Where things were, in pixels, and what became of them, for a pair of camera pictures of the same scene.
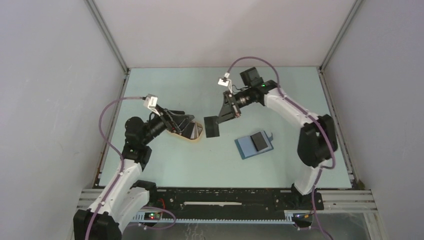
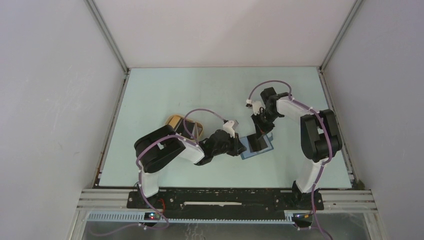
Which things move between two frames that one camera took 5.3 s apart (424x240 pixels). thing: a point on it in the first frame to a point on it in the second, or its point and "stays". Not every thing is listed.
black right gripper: [228, 111] to [261, 129]
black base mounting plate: [234, 200] stays
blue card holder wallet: [247, 148] stays
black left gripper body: [161, 122] to [229, 147]
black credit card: [212, 128] to [255, 144]
